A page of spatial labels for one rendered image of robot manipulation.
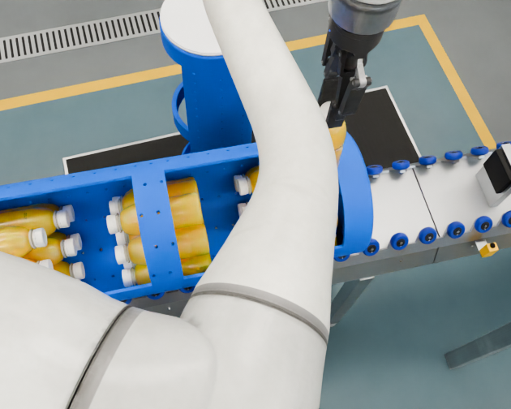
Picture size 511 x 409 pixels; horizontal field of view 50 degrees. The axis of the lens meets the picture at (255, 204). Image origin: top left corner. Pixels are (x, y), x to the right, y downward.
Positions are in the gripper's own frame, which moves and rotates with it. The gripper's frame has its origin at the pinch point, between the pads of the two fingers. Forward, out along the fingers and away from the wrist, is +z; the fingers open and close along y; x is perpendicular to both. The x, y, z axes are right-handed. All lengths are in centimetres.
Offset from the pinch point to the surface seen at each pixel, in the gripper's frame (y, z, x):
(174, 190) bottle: 5.4, 32.1, 28.0
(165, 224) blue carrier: -5.7, 23.7, 30.8
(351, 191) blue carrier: -6.0, 23.8, -6.7
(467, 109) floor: 79, 146, -120
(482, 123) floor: 70, 146, -124
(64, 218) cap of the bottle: 4, 34, 52
